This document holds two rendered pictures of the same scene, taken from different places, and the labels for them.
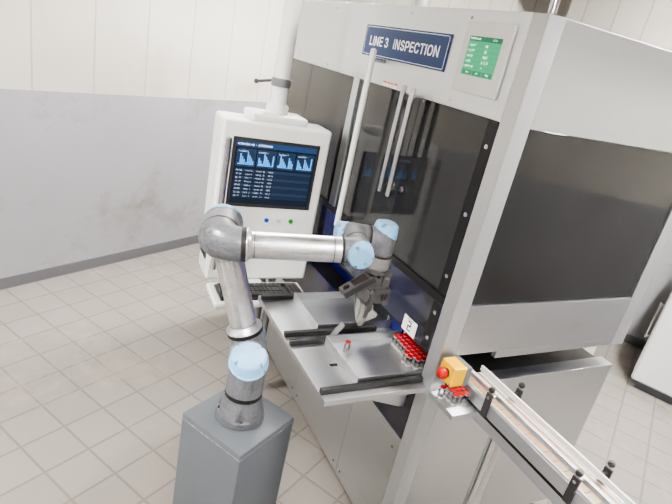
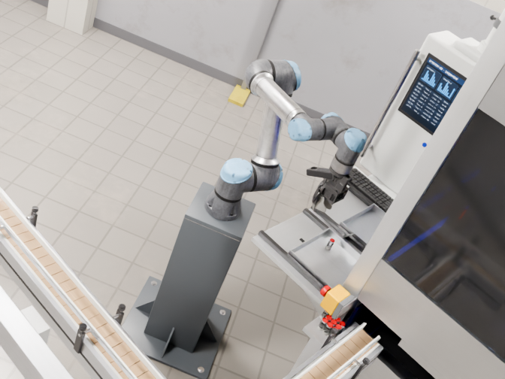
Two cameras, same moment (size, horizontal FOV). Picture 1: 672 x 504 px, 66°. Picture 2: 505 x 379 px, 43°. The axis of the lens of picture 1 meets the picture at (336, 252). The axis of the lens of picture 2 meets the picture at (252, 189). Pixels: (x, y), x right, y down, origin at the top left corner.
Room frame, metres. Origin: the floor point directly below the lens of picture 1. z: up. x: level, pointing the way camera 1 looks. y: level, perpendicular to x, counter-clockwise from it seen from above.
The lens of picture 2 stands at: (0.35, -1.66, 2.46)
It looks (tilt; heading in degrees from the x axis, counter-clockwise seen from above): 36 degrees down; 60
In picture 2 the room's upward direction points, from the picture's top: 23 degrees clockwise
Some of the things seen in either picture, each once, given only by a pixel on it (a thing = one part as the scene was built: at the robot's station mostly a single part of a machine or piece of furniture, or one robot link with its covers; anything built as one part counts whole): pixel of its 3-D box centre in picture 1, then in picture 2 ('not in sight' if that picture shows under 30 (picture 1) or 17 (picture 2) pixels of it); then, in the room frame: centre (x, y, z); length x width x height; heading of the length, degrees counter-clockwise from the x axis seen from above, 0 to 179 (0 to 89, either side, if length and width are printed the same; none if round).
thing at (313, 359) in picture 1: (343, 338); (349, 248); (1.78, -0.10, 0.87); 0.70 x 0.48 x 0.02; 30
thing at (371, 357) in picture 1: (380, 355); (340, 270); (1.67, -0.24, 0.90); 0.34 x 0.26 x 0.04; 120
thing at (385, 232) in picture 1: (382, 238); (351, 146); (1.52, -0.13, 1.39); 0.09 x 0.08 x 0.11; 101
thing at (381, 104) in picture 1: (372, 159); not in sight; (2.18, -0.07, 1.50); 0.47 x 0.01 x 0.59; 30
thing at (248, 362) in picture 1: (247, 369); (235, 177); (1.33, 0.19, 0.96); 0.13 x 0.12 x 0.14; 11
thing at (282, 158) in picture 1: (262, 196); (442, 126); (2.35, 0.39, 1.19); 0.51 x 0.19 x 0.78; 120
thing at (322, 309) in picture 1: (341, 309); (386, 241); (1.96, -0.08, 0.90); 0.34 x 0.26 x 0.04; 120
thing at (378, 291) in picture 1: (374, 284); (334, 183); (1.53, -0.14, 1.24); 0.09 x 0.08 x 0.12; 120
